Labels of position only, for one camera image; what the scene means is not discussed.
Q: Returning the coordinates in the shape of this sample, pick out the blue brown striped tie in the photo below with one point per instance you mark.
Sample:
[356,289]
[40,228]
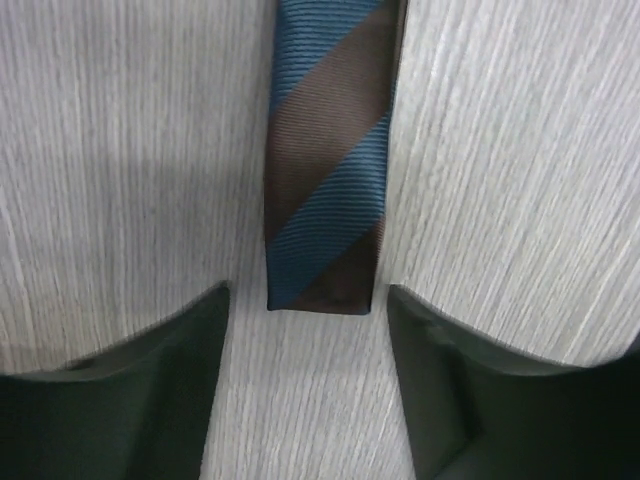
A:
[325,175]

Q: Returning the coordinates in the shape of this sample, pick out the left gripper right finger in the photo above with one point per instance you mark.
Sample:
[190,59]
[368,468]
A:
[475,408]

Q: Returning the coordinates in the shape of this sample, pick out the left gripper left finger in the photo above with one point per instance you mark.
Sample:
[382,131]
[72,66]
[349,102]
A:
[138,410]

